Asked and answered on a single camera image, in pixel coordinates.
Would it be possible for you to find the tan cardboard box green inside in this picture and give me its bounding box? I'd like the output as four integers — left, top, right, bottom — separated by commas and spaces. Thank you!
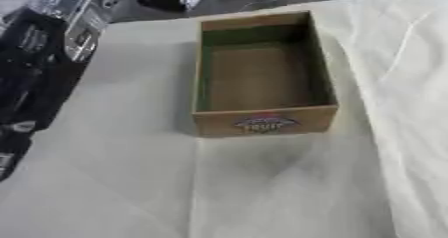
190, 10, 342, 138

